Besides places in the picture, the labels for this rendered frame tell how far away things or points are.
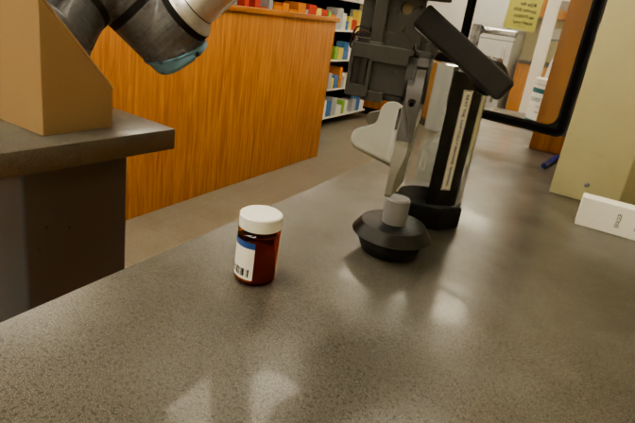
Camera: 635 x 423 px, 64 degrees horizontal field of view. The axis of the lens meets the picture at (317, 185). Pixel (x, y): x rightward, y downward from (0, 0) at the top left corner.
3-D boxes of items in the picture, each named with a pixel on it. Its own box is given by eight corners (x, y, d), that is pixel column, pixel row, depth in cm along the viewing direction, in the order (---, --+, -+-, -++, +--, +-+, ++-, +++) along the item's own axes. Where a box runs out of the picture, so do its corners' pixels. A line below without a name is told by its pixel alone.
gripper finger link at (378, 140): (340, 187, 51) (361, 104, 54) (400, 199, 50) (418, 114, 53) (338, 177, 48) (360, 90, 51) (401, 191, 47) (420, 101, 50)
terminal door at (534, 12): (562, 139, 118) (620, -50, 105) (443, 109, 135) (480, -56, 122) (563, 138, 119) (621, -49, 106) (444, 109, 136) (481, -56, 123)
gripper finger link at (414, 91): (391, 150, 52) (408, 75, 54) (409, 154, 52) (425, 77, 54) (393, 133, 47) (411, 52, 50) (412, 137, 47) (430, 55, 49)
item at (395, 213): (424, 277, 55) (437, 220, 53) (341, 256, 57) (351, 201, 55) (429, 244, 63) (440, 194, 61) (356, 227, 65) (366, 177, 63)
